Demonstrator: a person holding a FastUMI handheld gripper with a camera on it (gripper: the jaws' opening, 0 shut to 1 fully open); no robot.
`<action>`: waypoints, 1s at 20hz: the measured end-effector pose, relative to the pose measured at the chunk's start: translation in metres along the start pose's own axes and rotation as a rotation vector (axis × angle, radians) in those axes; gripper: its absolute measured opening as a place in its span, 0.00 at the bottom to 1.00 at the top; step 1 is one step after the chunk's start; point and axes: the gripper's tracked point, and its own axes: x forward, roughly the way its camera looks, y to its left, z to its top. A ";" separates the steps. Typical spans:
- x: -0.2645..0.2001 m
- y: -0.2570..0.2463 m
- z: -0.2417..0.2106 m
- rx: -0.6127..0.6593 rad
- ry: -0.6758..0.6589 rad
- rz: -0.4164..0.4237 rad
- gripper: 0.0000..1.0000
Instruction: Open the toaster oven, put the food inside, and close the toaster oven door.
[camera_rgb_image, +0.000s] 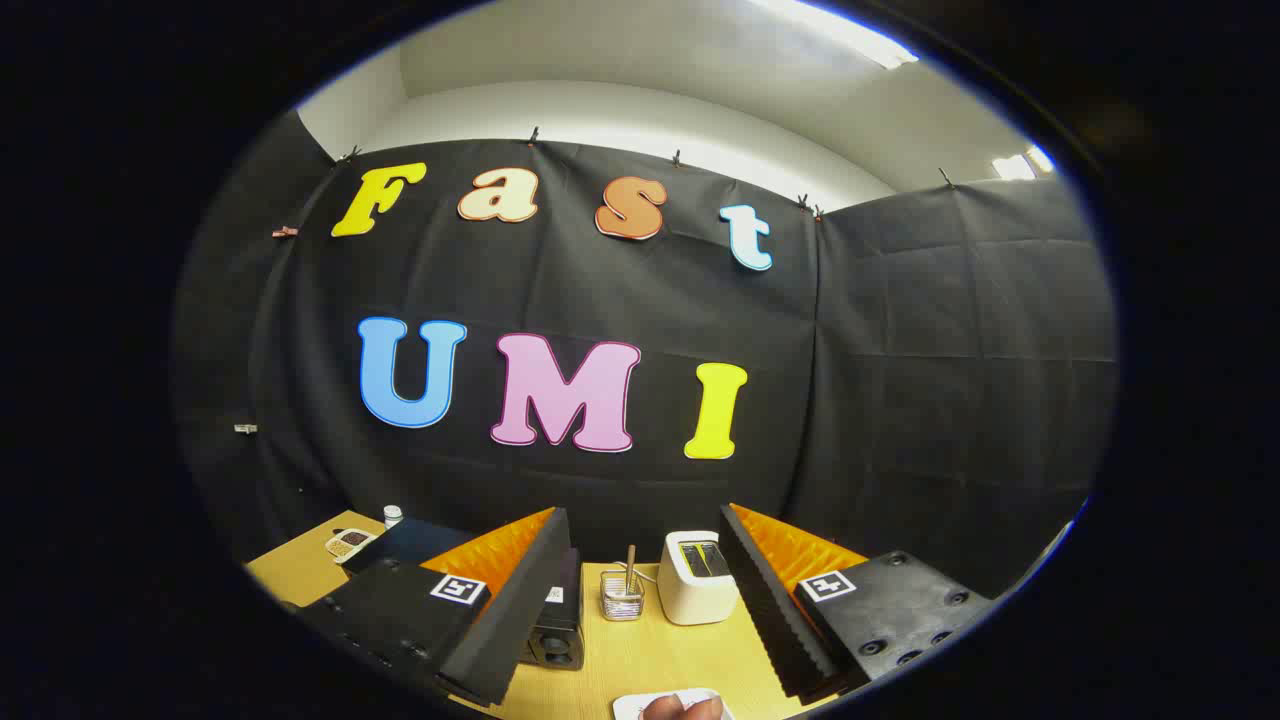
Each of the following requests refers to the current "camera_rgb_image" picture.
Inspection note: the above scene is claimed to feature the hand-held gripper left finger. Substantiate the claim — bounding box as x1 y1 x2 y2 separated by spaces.
300 507 573 707

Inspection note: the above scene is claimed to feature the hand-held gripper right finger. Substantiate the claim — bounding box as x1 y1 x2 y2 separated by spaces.
718 503 996 701

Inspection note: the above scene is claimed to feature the black toaster oven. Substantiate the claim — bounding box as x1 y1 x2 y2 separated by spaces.
340 517 586 673

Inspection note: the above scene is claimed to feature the white square plate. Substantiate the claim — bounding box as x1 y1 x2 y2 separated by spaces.
612 688 736 720

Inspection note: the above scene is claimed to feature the white pop-up toaster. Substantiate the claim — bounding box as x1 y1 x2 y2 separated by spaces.
657 530 741 627

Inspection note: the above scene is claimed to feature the row of black cloth clips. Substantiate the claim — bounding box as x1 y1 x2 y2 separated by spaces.
338 125 956 221

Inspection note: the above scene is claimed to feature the small ceiling light panel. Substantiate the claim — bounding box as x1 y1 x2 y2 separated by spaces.
992 145 1056 181

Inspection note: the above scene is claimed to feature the long ceiling light panel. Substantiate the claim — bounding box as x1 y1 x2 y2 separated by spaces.
760 0 919 69

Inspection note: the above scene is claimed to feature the clear wire utensil holder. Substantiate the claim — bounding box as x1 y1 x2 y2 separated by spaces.
600 570 646 622

